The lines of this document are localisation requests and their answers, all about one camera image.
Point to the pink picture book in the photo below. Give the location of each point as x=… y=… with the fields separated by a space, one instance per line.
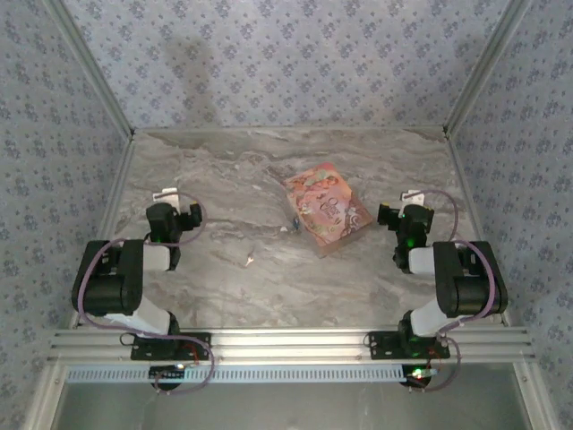
x=329 y=206

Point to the small blue padlock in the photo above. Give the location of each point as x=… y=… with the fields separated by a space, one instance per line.
x=295 y=222

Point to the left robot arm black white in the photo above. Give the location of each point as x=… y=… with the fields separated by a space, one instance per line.
x=112 y=286

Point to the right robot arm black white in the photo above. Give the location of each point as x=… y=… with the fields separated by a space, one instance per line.
x=470 y=291

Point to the black controller board with light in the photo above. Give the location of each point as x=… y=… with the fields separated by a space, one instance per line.
x=421 y=375
x=168 y=372

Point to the grey metal panel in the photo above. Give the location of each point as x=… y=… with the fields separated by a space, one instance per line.
x=291 y=407

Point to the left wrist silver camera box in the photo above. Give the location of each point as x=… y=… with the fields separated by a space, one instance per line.
x=166 y=195

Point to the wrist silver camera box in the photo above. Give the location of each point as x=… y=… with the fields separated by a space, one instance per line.
x=414 y=196
x=166 y=195

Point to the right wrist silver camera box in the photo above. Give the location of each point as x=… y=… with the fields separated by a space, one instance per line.
x=414 y=196

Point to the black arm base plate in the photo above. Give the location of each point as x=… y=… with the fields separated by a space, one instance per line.
x=147 y=351
x=385 y=349

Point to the long aluminium mounting rail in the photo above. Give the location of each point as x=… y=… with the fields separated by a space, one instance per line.
x=291 y=345

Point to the aluminium frame corner post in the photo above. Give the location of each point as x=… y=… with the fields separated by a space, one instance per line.
x=485 y=67
x=91 y=67

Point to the aluminium frame leg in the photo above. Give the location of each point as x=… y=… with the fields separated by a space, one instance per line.
x=45 y=398
x=535 y=398

